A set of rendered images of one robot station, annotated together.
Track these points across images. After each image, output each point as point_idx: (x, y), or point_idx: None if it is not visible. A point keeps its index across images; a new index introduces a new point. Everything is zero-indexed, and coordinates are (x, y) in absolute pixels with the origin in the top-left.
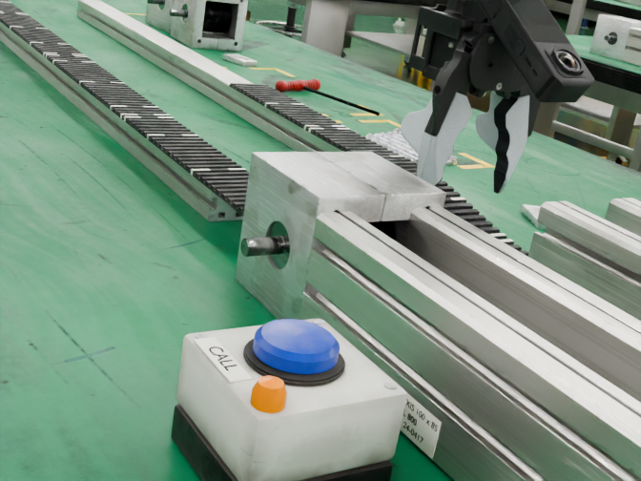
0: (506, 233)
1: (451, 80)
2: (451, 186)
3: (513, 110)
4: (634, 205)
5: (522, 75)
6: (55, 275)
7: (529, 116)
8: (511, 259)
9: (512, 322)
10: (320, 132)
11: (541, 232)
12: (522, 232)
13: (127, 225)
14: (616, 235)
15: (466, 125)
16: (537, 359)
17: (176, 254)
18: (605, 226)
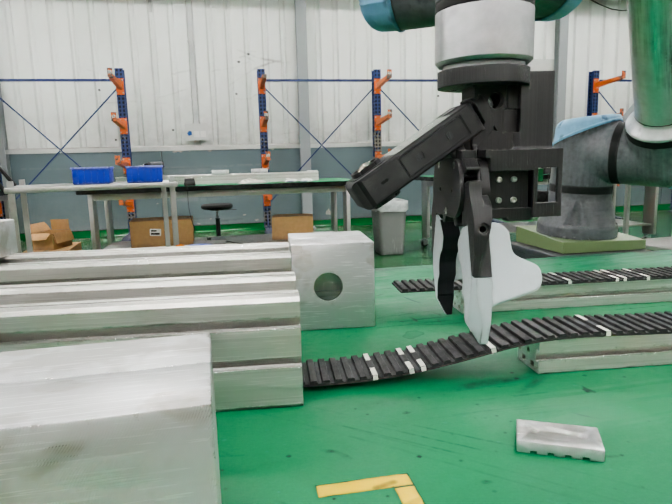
0: (484, 402)
1: (433, 203)
2: (518, 341)
3: (460, 240)
4: (277, 292)
5: (454, 200)
6: None
7: (470, 251)
8: (211, 255)
9: (158, 249)
10: (667, 312)
11: (503, 429)
12: (494, 414)
13: (435, 292)
14: (221, 275)
15: (442, 248)
16: (131, 248)
17: (395, 297)
18: (238, 276)
